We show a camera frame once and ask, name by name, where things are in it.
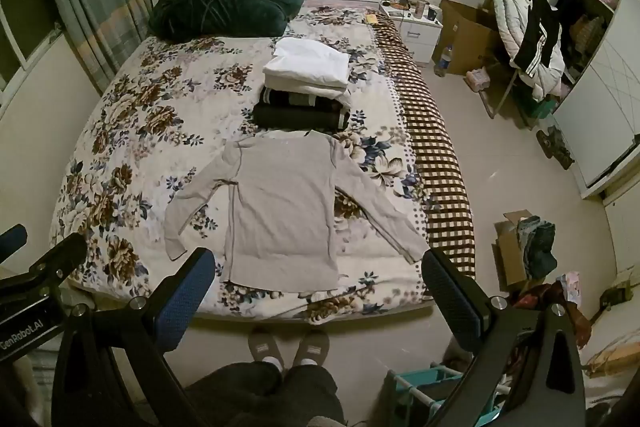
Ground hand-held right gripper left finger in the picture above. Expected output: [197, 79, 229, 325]
[52, 248, 216, 427]

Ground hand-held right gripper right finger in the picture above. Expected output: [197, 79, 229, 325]
[422, 248, 586, 427]

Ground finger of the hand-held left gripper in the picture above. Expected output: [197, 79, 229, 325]
[0, 224, 29, 264]
[20, 233, 89, 290]

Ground grey long-sleeve shirt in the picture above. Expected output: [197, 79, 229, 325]
[164, 129, 430, 293]

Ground dark clothes pile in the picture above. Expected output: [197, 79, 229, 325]
[517, 216, 558, 281]

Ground white folded clothes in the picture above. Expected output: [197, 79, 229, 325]
[262, 38, 353, 102]

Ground small cardboard box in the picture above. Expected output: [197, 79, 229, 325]
[492, 209, 558, 293]

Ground grey slipper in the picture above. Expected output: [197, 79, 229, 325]
[290, 329, 331, 368]
[248, 327, 286, 371]

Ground teal storage rack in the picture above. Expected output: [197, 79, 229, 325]
[382, 364, 501, 427]

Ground red cloth heap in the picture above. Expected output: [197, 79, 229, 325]
[515, 272, 594, 349]

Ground person's legs in dark pants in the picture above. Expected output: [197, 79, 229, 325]
[182, 359, 347, 427]

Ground floral bed blanket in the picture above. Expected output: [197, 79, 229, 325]
[50, 4, 436, 325]

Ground brown checkered blanket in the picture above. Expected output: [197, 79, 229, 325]
[372, 13, 476, 280]

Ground dark patterned slippers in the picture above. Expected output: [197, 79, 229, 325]
[537, 124, 576, 170]

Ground window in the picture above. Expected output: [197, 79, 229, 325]
[0, 0, 66, 110]

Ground pink packet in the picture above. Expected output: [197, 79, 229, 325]
[465, 69, 491, 92]

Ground striped dark folded garment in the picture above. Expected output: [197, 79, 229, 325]
[259, 87, 353, 115]

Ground clear water bottle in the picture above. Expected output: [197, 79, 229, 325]
[434, 45, 454, 78]

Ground white wardrobe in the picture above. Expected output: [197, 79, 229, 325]
[546, 0, 640, 200]

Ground large brown cardboard box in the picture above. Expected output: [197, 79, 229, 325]
[432, 0, 502, 76]

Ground white nightstand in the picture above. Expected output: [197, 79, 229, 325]
[378, 0, 445, 66]

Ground black jacket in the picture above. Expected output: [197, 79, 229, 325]
[509, 0, 567, 70]

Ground dark green quilt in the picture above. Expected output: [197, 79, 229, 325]
[147, 0, 306, 42]

